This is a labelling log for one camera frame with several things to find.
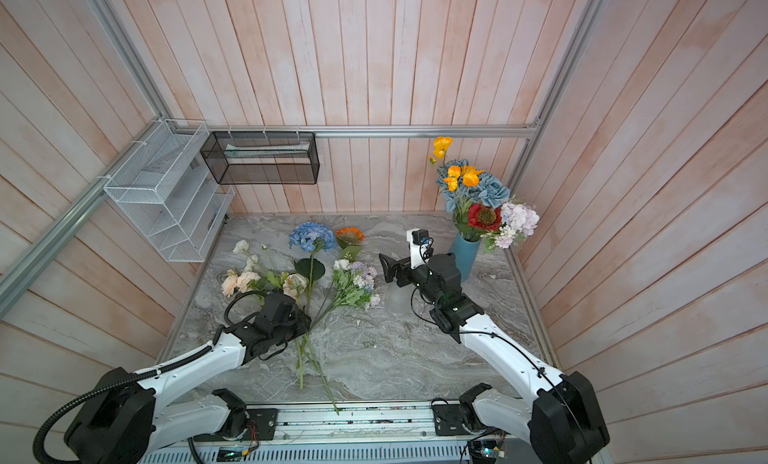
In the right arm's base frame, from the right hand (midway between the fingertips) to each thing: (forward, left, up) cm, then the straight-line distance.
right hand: (395, 250), depth 78 cm
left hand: (-13, +25, -21) cm, 35 cm away
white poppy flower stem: (+12, +50, -22) cm, 56 cm away
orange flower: (+21, +16, -22) cm, 35 cm away
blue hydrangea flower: (+15, +28, -13) cm, 34 cm away
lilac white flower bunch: (+5, -31, +7) cm, 32 cm away
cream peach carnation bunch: (+1, +33, -20) cm, 38 cm away
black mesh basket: (+38, +46, +2) cm, 60 cm away
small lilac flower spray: (-1, +13, -18) cm, 22 cm away
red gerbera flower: (+7, -23, +6) cm, 25 cm away
